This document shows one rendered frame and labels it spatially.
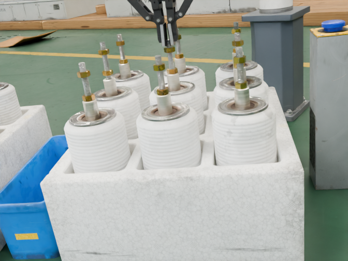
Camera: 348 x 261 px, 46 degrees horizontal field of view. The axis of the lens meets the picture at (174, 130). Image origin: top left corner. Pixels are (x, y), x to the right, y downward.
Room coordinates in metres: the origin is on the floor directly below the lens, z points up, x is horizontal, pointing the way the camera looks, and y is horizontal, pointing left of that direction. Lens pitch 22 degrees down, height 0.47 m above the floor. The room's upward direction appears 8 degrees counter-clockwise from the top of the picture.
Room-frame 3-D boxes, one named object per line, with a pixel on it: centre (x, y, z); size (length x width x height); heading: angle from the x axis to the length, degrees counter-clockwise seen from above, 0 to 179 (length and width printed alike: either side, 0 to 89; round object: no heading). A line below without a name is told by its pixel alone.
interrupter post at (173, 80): (0.72, -0.01, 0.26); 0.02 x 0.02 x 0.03
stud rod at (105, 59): (0.74, 0.11, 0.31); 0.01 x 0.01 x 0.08
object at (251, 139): (0.58, -0.11, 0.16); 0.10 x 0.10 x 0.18
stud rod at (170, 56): (0.72, -0.01, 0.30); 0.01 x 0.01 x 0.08
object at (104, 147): (0.62, 0.13, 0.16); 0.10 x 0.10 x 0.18
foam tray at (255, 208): (0.72, -0.01, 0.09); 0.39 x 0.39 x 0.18; 80
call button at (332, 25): (0.74, -0.31, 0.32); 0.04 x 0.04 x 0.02
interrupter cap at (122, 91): (0.74, 0.11, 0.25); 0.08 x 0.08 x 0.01
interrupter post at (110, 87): (0.74, 0.11, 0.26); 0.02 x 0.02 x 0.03
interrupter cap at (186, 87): (0.72, -0.01, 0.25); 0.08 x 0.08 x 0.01
